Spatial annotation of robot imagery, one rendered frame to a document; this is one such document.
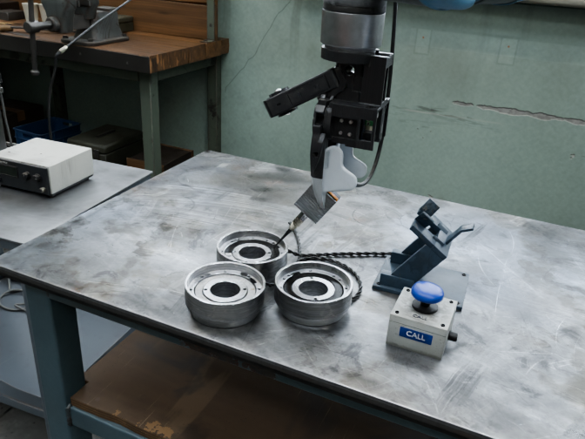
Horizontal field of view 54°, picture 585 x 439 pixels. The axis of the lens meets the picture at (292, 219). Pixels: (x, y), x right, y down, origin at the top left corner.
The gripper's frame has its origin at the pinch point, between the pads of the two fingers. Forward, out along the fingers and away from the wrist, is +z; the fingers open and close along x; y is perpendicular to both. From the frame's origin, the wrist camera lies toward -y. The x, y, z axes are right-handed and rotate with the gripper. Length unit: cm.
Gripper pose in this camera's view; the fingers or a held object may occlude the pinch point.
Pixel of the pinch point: (321, 193)
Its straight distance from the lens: 79.8
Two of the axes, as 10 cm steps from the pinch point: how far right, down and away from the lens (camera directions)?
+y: 9.3, 2.1, -3.1
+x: 3.7, -3.9, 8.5
